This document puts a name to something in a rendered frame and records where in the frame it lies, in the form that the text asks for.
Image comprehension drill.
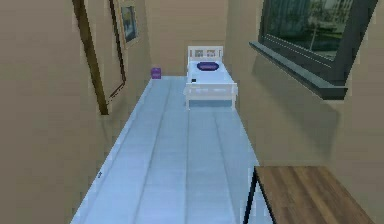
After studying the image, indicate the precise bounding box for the brown wooden table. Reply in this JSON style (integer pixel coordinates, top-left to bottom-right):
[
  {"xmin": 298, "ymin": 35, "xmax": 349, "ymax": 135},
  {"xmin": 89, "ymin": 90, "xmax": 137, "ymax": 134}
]
[{"xmin": 242, "ymin": 165, "xmax": 377, "ymax": 224}]

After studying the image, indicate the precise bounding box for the purple pillow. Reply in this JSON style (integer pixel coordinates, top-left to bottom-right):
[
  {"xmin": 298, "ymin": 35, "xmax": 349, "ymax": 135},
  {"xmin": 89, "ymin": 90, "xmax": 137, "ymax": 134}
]
[{"xmin": 196, "ymin": 61, "xmax": 220, "ymax": 72}]

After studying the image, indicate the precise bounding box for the dark framed window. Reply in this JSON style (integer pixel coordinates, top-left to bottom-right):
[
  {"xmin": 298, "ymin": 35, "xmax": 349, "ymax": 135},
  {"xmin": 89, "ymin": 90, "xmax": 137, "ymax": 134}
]
[{"xmin": 248, "ymin": 0, "xmax": 380, "ymax": 101}]

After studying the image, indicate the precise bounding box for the white bed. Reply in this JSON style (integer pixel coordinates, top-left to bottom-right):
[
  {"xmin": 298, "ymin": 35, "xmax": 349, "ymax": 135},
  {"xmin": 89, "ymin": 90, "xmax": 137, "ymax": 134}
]
[{"xmin": 182, "ymin": 45, "xmax": 239, "ymax": 111}]

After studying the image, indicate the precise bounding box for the brown framed room door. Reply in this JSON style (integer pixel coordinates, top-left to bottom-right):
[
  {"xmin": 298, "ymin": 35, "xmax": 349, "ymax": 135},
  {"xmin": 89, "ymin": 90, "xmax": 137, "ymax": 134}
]
[{"xmin": 71, "ymin": 0, "xmax": 127, "ymax": 116}]

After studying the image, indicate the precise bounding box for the gold framed wall picture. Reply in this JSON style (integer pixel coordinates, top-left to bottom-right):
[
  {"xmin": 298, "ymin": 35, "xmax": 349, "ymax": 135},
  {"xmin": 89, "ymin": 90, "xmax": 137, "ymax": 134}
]
[{"xmin": 117, "ymin": 0, "xmax": 141, "ymax": 50}]

